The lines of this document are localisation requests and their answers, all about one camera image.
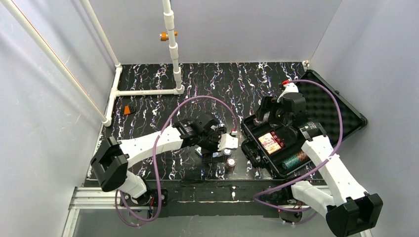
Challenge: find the white pvc pipe frame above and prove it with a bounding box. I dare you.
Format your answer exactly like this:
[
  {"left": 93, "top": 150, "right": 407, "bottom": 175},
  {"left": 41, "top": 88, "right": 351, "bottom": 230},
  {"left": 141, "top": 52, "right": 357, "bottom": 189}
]
[{"left": 0, "top": 0, "right": 184, "bottom": 127}]

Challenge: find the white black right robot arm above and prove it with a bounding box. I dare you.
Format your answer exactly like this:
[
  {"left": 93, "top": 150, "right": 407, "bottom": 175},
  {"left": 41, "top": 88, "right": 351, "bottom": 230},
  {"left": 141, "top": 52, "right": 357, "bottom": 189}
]
[{"left": 257, "top": 92, "right": 383, "bottom": 237}]

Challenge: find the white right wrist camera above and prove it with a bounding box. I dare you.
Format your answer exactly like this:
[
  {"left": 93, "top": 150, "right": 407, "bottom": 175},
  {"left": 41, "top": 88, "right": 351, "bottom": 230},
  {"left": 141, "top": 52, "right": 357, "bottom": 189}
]
[{"left": 277, "top": 82, "right": 299, "bottom": 102}]

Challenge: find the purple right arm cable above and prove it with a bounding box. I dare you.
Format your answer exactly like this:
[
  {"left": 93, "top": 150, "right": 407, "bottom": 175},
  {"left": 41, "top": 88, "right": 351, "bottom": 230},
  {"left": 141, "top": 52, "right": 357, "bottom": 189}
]
[{"left": 252, "top": 79, "right": 343, "bottom": 226}]

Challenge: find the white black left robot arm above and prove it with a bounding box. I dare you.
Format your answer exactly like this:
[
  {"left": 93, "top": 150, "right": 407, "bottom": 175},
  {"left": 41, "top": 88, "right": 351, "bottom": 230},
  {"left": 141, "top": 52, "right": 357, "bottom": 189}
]
[{"left": 90, "top": 114, "right": 238, "bottom": 203}]

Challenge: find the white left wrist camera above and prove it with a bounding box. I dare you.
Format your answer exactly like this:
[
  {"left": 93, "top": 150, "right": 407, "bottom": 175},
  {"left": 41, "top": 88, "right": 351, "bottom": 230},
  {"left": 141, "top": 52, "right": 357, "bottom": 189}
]
[{"left": 218, "top": 133, "right": 239, "bottom": 151}]

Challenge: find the teal poker chip stack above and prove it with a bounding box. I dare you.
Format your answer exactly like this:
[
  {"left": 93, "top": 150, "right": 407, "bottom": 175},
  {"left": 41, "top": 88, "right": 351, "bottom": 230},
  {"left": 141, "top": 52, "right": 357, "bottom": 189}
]
[{"left": 281, "top": 151, "right": 309, "bottom": 170}]

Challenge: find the purple 500 poker chip stack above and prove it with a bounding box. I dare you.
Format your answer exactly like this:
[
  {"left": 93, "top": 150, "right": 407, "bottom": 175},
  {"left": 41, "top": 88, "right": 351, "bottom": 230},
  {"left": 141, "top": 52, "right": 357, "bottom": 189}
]
[{"left": 222, "top": 149, "right": 232, "bottom": 160}]

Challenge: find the black poker set case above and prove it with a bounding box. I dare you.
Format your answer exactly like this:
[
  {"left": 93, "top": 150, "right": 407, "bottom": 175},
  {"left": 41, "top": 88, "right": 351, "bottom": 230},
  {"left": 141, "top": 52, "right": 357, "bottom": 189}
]
[{"left": 241, "top": 70, "right": 368, "bottom": 179}]

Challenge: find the orange black 100 chip stack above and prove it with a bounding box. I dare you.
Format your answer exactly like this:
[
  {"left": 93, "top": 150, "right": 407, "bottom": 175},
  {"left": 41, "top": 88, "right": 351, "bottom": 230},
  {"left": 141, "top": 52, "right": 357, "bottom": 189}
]
[{"left": 225, "top": 158, "right": 237, "bottom": 173}]

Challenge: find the orange hex key set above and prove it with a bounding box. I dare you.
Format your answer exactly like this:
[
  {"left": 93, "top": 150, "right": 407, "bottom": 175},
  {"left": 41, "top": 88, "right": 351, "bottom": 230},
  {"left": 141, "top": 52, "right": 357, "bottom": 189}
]
[{"left": 124, "top": 105, "right": 136, "bottom": 115}]

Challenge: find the red playing card deck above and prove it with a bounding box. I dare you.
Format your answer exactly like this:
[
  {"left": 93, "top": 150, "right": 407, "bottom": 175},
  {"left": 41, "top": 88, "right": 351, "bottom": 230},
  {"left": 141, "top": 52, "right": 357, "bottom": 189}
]
[{"left": 258, "top": 131, "right": 285, "bottom": 155}]

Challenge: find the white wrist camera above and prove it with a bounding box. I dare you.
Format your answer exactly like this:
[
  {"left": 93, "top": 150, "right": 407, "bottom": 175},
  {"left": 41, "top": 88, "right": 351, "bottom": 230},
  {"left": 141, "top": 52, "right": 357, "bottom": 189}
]
[
  {"left": 277, "top": 82, "right": 299, "bottom": 102},
  {"left": 218, "top": 133, "right": 239, "bottom": 151}
]

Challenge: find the blue playing card deck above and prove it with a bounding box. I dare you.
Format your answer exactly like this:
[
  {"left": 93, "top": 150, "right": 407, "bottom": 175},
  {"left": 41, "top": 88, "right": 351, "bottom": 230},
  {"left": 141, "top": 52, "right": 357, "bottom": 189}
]
[{"left": 195, "top": 147, "right": 202, "bottom": 157}]

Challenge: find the orange knob on pole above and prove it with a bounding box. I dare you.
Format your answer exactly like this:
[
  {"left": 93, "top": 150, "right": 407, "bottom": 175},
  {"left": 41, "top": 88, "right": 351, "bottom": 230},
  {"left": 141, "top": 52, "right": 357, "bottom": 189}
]
[{"left": 160, "top": 32, "right": 169, "bottom": 41}]

